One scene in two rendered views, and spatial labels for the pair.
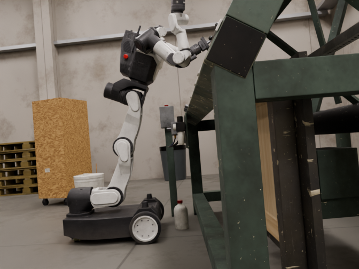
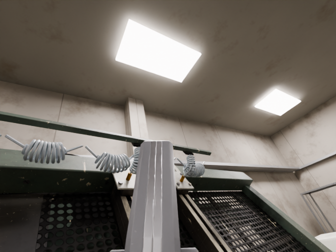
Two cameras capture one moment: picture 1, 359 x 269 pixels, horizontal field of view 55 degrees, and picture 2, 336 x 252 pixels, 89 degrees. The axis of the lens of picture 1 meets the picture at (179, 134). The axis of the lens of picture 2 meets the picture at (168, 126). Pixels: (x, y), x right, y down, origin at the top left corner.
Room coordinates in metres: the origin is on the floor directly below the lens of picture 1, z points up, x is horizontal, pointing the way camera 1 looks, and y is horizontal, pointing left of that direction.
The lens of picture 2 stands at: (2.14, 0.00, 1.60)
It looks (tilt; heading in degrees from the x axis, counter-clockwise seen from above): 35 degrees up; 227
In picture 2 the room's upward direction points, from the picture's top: 14 degrees counter-clockwise
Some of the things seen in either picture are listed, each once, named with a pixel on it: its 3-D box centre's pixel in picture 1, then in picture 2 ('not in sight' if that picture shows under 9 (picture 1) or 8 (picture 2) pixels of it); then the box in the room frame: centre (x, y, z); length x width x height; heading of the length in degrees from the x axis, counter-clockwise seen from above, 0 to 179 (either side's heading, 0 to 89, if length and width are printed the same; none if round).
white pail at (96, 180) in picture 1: (90, 188); not in sight; (3.48, 0.94, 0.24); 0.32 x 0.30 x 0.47; 175
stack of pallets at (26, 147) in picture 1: (38, 166); not in sight; (5.83, 2.42, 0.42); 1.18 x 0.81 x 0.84; 85
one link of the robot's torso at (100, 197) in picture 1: (108, 196); not in sight; (2.44, 0.54, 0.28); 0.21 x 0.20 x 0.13; 91
